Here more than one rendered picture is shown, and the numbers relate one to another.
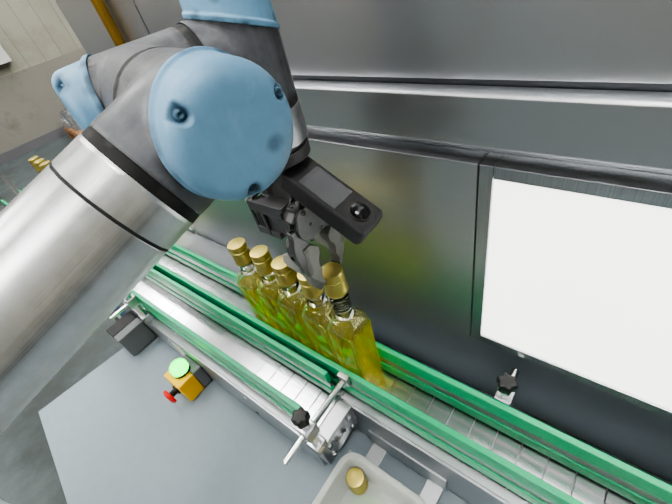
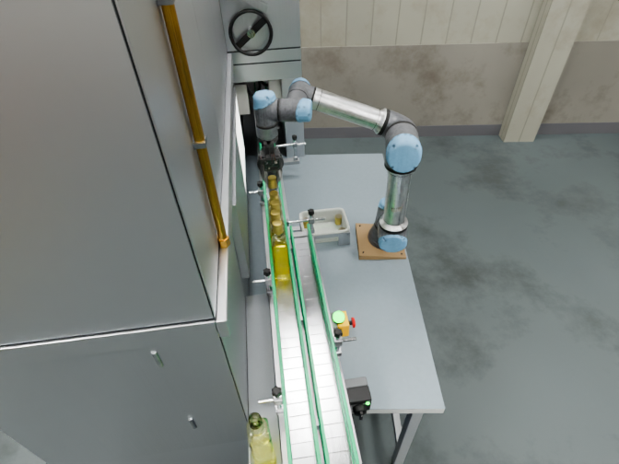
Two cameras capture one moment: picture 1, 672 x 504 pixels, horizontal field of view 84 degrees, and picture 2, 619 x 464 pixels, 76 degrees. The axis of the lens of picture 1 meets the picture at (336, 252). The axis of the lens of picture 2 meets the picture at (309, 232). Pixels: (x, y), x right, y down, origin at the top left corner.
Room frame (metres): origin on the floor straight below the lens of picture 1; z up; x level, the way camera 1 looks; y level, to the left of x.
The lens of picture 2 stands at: (1.33, 0.87, 2.07)
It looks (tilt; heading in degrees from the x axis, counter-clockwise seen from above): 43 degrees down; 216
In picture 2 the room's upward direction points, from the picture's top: 2 degrees counter-clockwise
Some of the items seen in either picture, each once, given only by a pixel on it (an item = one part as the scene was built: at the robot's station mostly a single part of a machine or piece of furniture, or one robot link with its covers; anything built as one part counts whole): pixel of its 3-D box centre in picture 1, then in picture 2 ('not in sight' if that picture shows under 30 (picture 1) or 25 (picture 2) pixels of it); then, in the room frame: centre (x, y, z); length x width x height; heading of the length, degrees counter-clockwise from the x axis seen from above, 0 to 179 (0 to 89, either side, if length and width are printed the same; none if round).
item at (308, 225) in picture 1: (287, 189); (269, 152); (0.40, 0.03, 1.32); 0.09 x 0.08 x 0.12; 43
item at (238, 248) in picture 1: (240, 251); (277, 226); (0.55, 0.17, 1.14); 0.04 x 0.04 x 0.04
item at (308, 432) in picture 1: (318, 419); (306, 222); (0.30, 0.11, 0.95); 0.17 x 0.03 x 0.12; 132
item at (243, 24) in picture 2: not in sight; (251, 32); (-0.21, -0.55, 1.49); 0.21 x 0.05 x 0.21; 132
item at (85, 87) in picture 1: (149, 97); (295, 108); (0.33, 0.11, 1.48); 0.11 x 0.11 x 0.08; 29
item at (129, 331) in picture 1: (132, 333); (356, 395); (0.78, 0.64, 0.79); 0.08 x 0.08 x 0.08; 42
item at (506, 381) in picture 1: (507, 390); (256, 193); (0.26, -0.20, 0.94); 0.07 x 0.04 x 0.13; 132
